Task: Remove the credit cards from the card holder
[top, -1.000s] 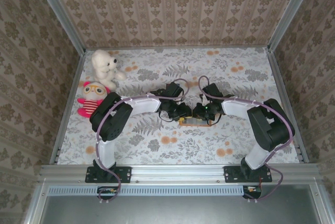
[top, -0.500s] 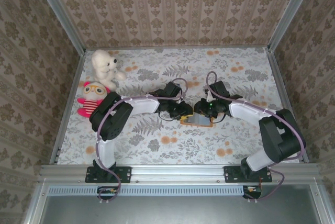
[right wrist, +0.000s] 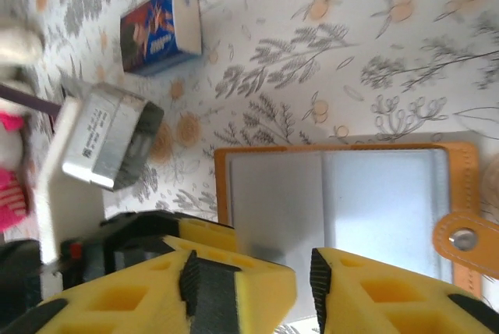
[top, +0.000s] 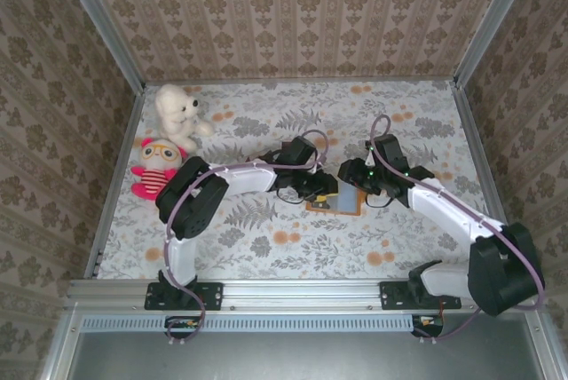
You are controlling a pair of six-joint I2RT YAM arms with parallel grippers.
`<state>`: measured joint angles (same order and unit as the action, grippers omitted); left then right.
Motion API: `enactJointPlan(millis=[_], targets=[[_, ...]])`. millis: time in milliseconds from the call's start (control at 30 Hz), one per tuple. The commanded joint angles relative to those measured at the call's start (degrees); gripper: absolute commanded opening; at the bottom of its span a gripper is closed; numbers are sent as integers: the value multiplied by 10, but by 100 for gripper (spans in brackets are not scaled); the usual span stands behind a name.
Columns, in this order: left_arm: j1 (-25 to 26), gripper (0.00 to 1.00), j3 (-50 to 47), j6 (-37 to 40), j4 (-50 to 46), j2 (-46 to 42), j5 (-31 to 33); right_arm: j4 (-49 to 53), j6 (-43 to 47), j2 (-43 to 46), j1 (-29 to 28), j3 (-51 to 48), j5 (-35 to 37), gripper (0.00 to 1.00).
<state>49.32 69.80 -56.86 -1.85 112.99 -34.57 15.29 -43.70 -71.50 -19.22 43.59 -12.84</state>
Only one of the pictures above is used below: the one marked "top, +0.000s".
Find orange leather card holder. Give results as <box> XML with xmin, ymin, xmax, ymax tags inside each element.
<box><xmin>304</xmin><ymin>182</ymin><xmax>366</xmax><ymax>218</ymax></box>

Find floral table cover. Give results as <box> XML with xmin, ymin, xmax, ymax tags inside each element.
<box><xmin>95</xmin><ymin>80</ymin><xmax>518</xmax><ymax>281</ymax></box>

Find white plush bear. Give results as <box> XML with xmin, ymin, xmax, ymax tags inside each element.
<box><xmin>154</xmin><ymin>83</ymin><xmax>215</xmax><ymax>150</ymax></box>

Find pink plush doll with glasses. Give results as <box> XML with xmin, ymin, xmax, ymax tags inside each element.
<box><xmin>130</xmin><ymin>137</ymin><xmax>190</xmax><ymax>202</ymax></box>

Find grey metal shelf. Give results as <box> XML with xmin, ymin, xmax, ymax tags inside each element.
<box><xmin>42</xmin><ymin>308</ymin><xmax>568</xmax><ymax>380</ymax></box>

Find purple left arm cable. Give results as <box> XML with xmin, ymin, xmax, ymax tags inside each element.
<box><xmin>162</xmin><ymin>129</ymin><xmax>332</xmax><ymax>348</ymax></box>

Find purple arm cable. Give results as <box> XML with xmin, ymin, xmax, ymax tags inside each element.
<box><xmin>162</xmin><ymin>129</ymin><xmax>332</xmax><ymax>348</ymax></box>
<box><xmin>369</xmin><ymin>114</ymin><xmax>547</xmax><ymax>345</ymax></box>

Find aluminium table side rail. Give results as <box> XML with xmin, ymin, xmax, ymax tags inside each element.
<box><xmin>83</xmin><ymin>86</ymin><xmax>146</xmax><ymax>280</ymax></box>
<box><xmin>451</xmin><ymin>81</ymin><xmax>525</xmax><ymax>275</ymax></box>

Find aluminium mounting rail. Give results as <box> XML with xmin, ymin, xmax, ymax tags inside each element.
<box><xmin>66</xmin><ymin>279</ymin><xmax>540</xmax><ymax>310</ymax></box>

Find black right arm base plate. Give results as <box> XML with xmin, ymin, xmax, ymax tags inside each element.
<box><xmin>379</xmin><ymin>281</ymin><xmax>462</xmax><ymax>312</ymax></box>

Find grey slotted cable duct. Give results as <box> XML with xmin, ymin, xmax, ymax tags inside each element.
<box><xmin>82</xmin><ymin>313</ymin><xmax>416</xmax><ymax>333</ymax></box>

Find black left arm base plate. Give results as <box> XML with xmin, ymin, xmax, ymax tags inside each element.
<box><xmin>145</xmin><ymin>281</ymin><xmax>224</xmax><ymax>312</ymax></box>

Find black cable connector box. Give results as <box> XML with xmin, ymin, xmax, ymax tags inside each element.
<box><xmin>411</xmin><ymin>314</ymin><xmax>445</xmax><ymax>339</ymax></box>
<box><xmin>164</xmin><ymin>315</ymin><xmax>201</xmax><ymax>340</ymax></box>

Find aluminium frame post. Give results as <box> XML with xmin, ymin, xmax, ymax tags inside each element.
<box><xmin>51</xmin><ymin>0</ymin><xmax>147</xmax><ymax>92</ymax></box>
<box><xmin>452</xmin><ymin>0</ymin><xmax>541</xmax><ymax>88</ymax></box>

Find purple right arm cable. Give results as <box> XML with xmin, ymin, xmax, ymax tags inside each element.
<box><xmin>369</xmin><ymin>114</ymin><xmax>547</xmax><ymax>345</ymax></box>

